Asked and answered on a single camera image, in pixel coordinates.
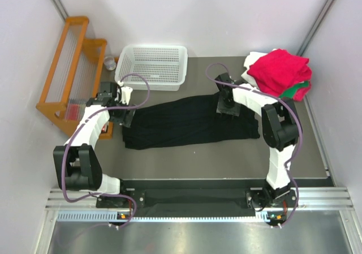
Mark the black t shirt blue logo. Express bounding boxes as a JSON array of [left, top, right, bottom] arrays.
[[122, 93, 260, 150]]

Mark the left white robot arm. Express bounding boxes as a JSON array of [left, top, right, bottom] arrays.
[[53, 81, 134, 207]]

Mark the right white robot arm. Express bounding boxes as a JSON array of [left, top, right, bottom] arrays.
[[215, 73, 302, 211]]

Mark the red box in rack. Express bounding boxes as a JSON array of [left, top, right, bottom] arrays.
[[64, 99, 87, 121]]

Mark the white folded t shirt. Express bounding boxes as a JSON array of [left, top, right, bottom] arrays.
[[241, 49, 279, 89]]

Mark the small clear plastic cup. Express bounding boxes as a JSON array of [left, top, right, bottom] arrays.
[[104, 56, 117, 71]]

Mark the red folded t shirt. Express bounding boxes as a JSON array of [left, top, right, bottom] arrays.
[[259, 49, 312, 97]]

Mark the white plastic perforated basket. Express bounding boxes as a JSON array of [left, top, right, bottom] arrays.
[[114, 44, 188, 91]]

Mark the green folded t shirt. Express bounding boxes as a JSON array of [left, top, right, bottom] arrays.
[[279, 81, 311, 101]]

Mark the orange wooden rack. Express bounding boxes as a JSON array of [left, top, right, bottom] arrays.
[[36, 16, 107, 136]]

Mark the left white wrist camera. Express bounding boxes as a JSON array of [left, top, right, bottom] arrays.
[[116, 81, 133, 105]]

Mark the white slotted cable duct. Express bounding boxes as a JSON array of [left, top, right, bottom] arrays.
[[57, 210, 282, 223]]

